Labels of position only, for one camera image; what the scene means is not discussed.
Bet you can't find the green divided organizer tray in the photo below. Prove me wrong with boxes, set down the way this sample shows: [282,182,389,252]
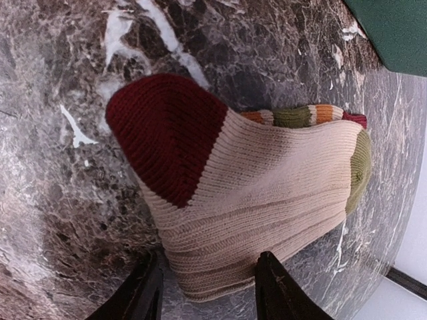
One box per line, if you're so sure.
[345,0,426,77]

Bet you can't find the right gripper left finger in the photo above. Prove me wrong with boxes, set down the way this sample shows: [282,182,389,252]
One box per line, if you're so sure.
[87,251,163,320]

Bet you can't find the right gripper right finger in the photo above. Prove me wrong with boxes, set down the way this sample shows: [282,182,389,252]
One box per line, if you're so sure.
[255,251,332,320]

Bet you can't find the beige striped sock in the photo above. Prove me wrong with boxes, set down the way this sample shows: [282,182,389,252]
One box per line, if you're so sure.
[105,73,372,302]

